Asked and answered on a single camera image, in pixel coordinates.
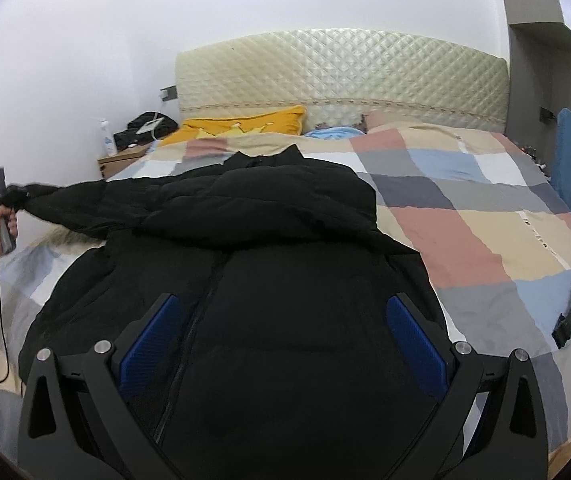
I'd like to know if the checked patchwork blanket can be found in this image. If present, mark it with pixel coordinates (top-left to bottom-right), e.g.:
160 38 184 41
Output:
0 122 571 480

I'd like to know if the wooden nightstand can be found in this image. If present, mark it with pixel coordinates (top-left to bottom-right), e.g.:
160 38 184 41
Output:
98 141 159 180

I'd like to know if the black puffer jacket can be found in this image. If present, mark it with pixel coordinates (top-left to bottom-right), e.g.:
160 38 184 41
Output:
4 144 466 480

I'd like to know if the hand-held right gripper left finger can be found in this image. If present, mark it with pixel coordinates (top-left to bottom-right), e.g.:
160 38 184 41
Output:
17 292 186 480

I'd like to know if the light blue pillow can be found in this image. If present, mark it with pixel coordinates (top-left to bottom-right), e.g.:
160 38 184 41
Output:
303 126 367 141

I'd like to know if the pink pillow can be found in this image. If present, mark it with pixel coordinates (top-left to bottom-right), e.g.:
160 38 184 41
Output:
363 109 446 135

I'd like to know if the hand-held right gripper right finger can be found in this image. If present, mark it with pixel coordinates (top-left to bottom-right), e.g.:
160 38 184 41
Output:
385 292 551 480

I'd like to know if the white plastic bottle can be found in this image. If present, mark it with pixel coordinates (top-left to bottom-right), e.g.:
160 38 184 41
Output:
100 118 118 157

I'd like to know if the yellow pillow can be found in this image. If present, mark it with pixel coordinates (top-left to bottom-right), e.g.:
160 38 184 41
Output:
158 105 307 148

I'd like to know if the grey wall cabinet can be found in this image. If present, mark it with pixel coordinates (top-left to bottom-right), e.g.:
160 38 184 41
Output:
495 0 571 126

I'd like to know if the cream quilted headboard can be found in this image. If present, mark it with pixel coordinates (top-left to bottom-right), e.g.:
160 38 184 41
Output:
174 29 510 136

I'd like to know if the black bag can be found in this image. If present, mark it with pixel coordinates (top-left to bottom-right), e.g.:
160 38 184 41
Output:
114 111 180 151

